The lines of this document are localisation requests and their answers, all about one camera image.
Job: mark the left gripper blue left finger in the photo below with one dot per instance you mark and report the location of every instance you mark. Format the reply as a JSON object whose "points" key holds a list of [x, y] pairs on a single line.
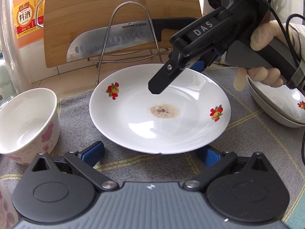
{"points": [[83, 164]]}

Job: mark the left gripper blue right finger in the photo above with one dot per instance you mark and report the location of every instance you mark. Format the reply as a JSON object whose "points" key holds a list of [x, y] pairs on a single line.
{"points": [[218, 164]]}

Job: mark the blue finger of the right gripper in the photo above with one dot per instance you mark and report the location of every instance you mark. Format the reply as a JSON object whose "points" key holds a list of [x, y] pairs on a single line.
{"points": [[164, 77], [205, 60]]}

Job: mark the white plate with stain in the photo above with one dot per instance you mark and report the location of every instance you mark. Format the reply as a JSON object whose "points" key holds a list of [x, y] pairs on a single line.
{"points": [[191, 113]]}

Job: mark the white bowl pink flowers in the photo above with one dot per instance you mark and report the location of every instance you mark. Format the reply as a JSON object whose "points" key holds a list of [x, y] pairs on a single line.
{"points": [[29, 125]]}

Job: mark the white bowl front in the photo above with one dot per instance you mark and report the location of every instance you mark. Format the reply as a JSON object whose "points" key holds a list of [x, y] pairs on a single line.
{"points": [[8, 214]]}

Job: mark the right gloved hand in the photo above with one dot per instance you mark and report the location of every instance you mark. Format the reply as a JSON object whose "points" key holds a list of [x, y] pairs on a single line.
{"points": [[260, 38]]}

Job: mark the grey green checked mat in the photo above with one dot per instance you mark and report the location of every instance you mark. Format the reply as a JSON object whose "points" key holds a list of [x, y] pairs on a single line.
{"points": [[264, 190]]}

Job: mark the plastic cup stack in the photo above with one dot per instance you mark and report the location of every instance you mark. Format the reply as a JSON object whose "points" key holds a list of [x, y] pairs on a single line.
{"points": [[11, 50]]}

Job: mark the bamboo cutting board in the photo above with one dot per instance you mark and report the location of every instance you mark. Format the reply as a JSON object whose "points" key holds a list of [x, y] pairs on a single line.
{"points": [[64, 20]]}

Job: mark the orange cooking wine jug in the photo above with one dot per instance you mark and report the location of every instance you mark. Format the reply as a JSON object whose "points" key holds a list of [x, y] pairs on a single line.
{"points": [[26, 30]]}

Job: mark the metal wire rack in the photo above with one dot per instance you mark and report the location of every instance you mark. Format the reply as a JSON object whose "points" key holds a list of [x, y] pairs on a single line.
{"points": [[120, 36]]}

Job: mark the black handled kitchen knife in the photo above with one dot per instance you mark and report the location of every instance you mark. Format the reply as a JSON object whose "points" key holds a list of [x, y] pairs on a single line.
{"points": [[74, 53]]}

